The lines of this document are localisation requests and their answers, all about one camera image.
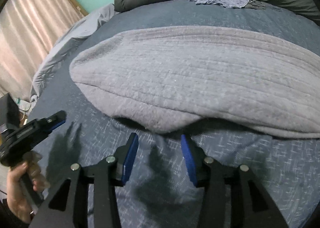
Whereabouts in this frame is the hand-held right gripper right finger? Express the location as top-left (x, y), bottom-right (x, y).
top-left (180, 133), bottom-right (288, 228)

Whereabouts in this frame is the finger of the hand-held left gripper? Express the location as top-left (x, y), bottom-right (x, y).
top-left (47, 111), bottom-right (67, 132)

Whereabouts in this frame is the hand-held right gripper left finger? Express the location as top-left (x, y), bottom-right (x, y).
top-left (30, 133), bottom-right (139, 228)

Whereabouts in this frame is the person's left hand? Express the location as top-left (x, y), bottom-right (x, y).
top-left (7, 154), bottom-right (48, 223)

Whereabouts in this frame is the white packet with green print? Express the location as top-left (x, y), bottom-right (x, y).
top-left (15, 97), bottom-right (32, 112)

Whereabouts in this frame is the blue patterned bed cover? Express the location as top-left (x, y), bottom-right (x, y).
top-left (26, 0), bottom-right (320, 228)

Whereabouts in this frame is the light grey bed sheet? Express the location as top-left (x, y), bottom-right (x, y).
top-left (30, 3), bottom-right (119, 108)

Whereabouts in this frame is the pink curtain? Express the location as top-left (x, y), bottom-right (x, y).
top-left (0, 0), bottom-right (85, 101)

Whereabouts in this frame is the dark grey flat garment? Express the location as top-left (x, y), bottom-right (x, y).
top-left (244, 0), bottom-right (281, 11)

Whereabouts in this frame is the wooden window frame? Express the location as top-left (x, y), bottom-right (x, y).
top-left (59, 0), bottom-right (88, 17)

